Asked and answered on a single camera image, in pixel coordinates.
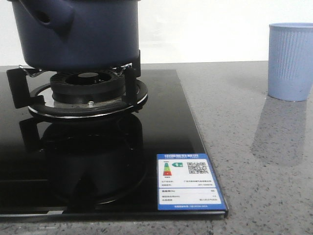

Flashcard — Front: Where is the light blue ribbed cup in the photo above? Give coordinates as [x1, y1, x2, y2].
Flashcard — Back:
[268, 23, 313, 101]

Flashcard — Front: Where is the black pot support grate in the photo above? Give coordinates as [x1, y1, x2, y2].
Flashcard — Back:
[7, 57, 148, 119]

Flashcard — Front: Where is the dark blue cooking pot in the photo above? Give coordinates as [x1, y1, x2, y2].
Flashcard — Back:
[11, 0, 139, 71]

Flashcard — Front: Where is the blue energy label sticker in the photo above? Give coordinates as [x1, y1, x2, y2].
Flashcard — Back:
[156, 153, 227, 212]

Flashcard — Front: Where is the black glass gas stove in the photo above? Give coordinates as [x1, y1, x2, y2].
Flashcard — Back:
[0, 70, 228, 221]

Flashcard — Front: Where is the black round gas burner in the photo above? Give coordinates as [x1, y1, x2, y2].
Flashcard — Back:
[50, 70, 125, 104]

